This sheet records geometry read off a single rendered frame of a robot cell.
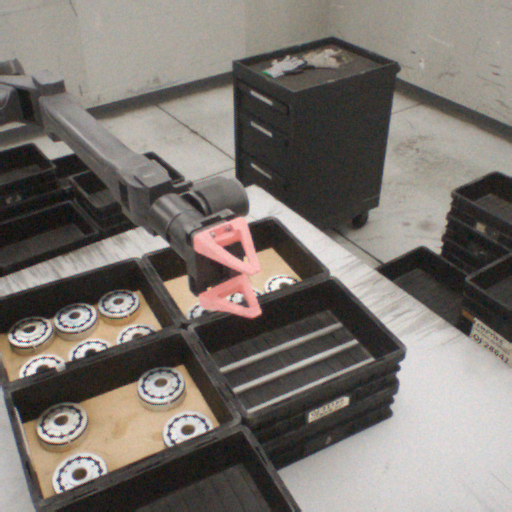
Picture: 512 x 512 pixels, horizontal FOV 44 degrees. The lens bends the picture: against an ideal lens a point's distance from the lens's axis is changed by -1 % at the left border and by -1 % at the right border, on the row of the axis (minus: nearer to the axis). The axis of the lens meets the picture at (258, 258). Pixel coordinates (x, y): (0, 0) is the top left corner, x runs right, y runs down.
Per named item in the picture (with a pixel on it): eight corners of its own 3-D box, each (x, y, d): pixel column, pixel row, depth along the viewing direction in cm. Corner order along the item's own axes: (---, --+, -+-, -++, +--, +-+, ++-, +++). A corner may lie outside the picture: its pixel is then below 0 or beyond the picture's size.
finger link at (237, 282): (280, 317, 75) (235, 277, 82) (281, 271, 71) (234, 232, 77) (232, 341, 72) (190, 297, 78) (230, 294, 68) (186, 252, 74)
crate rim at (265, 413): (245, 429, 122) (245, 421, 120) (184, 333, 143) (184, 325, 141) (409, 358, 137) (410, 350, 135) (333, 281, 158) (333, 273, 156)
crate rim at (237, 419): (37, 518, 107) (34, 510, 105) (4, 397, 128) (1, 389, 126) (245, 429, 122) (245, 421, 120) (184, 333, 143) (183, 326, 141)
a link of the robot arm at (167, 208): (146, 233, 85) (142, 197, 81) (190, 217, 88) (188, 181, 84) (172, 259, 80) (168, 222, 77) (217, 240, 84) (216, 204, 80)
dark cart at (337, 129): (287, 267, 309) (293, 92, 254) (236, 225, 338) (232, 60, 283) (376, 226, 337) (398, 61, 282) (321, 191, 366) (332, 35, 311)
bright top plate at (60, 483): (61, 510, 113) (61, 508, 113) (47, 468, 120) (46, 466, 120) (114, 486, 117) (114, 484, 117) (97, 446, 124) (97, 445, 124)
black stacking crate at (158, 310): (15, 426, 134) (2, 390, 127) (-9, 339, 155) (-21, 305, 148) (186, 362, 149) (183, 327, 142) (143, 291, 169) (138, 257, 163)
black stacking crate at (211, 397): (49, 545, 113) (35, 511, 106) (16, 427, 134) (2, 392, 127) (244, 458, 128) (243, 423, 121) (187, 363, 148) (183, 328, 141)
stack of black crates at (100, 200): (113, 297, 269) (96, 208, 242) (84, 262, 288) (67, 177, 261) (193, 264, 287) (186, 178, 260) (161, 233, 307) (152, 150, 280)
